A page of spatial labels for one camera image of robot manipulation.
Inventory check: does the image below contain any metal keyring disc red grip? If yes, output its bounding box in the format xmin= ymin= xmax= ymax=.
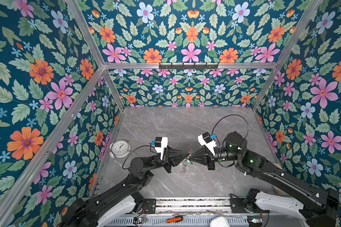
xmin=181 ymin=149 xmax=192 ymax=173

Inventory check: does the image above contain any left small circuit board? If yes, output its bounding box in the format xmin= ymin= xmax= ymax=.
xmin=133 ymin=217 xmax=148 ymax=225

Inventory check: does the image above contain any black wall hook rack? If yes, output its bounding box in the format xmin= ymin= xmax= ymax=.
xmin=158 ymin=62 xmax=219 ymax=70

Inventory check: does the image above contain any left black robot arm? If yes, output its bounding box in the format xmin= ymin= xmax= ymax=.
xmin=59 ymin=147 xmax=189 ymax=227

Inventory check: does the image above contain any right small circuit board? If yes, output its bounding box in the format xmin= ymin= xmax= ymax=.
xmin=247 ymin=217 xmax=263 ymax=227

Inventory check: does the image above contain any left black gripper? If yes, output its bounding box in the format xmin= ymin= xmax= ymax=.
xmin=146 ymin=146 xmax=189 ymax=176

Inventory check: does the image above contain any beige sponge block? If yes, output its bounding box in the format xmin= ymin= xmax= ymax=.
xmin=273 ymin=163 xmax=283 ymax=172

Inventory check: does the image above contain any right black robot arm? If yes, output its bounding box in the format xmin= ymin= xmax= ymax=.
xmin=189 ymin=132 xmax=340 ymax=227

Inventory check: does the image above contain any aluminium front rail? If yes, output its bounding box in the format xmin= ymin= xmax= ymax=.
xmin=96 ymin=197 xmax=310 ymax=216

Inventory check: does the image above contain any small circuit board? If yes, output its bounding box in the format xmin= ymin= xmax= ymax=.
xmin=133 ymin=217 xmax=148 ymax=225
xmin=247 ymin=217 xmax=263 ymax=227

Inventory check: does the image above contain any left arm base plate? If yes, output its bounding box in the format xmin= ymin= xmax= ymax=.
xmin=135 ymin=199 xmax=157 ymax=214

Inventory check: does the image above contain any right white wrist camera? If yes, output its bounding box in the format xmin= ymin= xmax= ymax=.
xmin=198 ymin=132 xmax=217 ymax=156

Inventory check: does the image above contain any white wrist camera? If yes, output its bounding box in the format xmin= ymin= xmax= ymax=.
xmin=151 ymin=137 xmax=168 ymax=161
xmin=198 ymin=132 xmax=217 ymax=156

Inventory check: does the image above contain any white alarm clock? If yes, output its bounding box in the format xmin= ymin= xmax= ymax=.
xmin=109 ymin=140 xmax=131 ymax=159

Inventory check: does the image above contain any orange handled screwdriver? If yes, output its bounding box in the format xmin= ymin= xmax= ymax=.
xmin=166 ymin=215 xmax=183 ymax=224

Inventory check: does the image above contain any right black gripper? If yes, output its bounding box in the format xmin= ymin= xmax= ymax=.
xmin=189 ymin=147 xmax=241 ymax=172

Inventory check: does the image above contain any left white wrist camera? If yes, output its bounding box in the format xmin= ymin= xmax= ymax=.
xmin=151 ymin=137 xmax=168 ymax=161

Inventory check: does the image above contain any white device front edge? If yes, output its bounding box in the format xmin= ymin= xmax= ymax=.
xmin=209 ymin=216 xmax=230 ymax=227

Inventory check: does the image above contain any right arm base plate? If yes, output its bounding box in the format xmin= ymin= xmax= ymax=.
xmin=229 ymin=194 xmax=255 ymax=213

